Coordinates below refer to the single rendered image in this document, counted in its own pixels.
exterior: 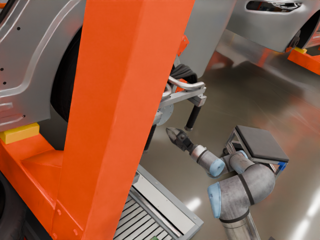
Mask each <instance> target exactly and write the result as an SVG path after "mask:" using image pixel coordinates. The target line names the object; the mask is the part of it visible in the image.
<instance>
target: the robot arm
mask: <svg viewBox="0 0 320 240"><path fill-rule="evenodd" d="M170 130H171V131H172V132H174V133H175V134H176V136H175V135H173V134H172V133H171V132H170ZM166 133H167V135H168V137H169V139H170V141H171V142H172V143H173V144H175V145H176V146H177V147H179V148H180V149H181V150H183V151H185V150H187V151H188V152H189V155H190V158H191V159H193V160H194V161H195V162H196V163H198V164H199V165H200V166H202V167H203V168H204V169H205V171H206V174H207V175H208V176H209V177H210V178H212V179H217V178H219V177H220V176H221V175H223V174H226V173H228V172H231V171H234V170H235V171H236V172H237V173H238V175H236V176H233V177H230V178H228V179H225V180H222V181H219V182H216V183H215V184H212V185H210V186H209V187H208V189H207V192H208V196H209V200H210V204H211V208H212V212H213V215H214V218H217V219H218V218H219V219H220V221H221V223H222V225H223V227H224V230H225V232H226V235H227V237H228V240H261V239H260V237H259V234H258V232H257V229H256V227H255V224H254V222H253V219H252V216H251V214H250V209H249V206H251V205H254V204H256V203H259V202H261V201H262V200H264V199H265V198H266V197H268V196H269V195H270V194H271V192H272V191H273V189H274V186H275V176H274V174H273V172H272V171H271V169H269V168H268V167H267V166H265V165H263V164H255V163H253V162H252V161H250V160H249V159H248V157H247V155H246V154H245V152H244V151H242V150H240V151H237V152H235V153H232V154H230V155H227V156H224V157H222V158H218V157H216V156H215V155H214V154H212V153H211V152H210V151H208V150H207V149H206V147H205V148H204V147H203V146H201V145H198V144H196V145H195V146H194V144H193V143H192V142H191V139H190V138H189V136H187V133H185V132H184V131H183V130H181V129H177V128H171V127H167V128H166Z"/></svg>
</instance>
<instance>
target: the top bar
mask: <svg viewBox="0 0 320 240"><path fill-rule="evenodd" d="M205 90H206V87H204V88H203V89H201V90H200V89H198V88H197V89H193V90H183V91H180V92H176V93H173V94H171V95H170V96H169V97H167V98H165V99H162V100H161V101H160V104H159V107H158V109H159V108H162V107H165V106H168V105H171V104H173V103H176V102H179V101H182V100H185V99H188V98H191V97H194V96H197V95H199V94H202V93H204V92H205Z"/></svg>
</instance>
